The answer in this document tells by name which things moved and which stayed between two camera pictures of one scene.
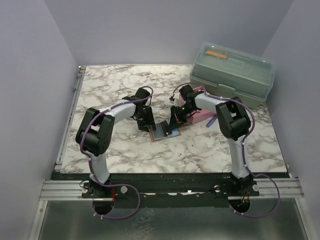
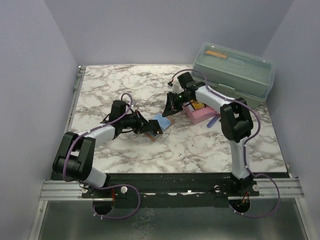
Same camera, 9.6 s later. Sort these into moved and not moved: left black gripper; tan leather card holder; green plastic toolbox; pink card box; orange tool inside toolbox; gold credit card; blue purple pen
Moved: left black gripper; gold credit card; tan leather card holder
Not moved: blue purple pen; pink card box; green plastic toolbox; orange tool inside toolbox
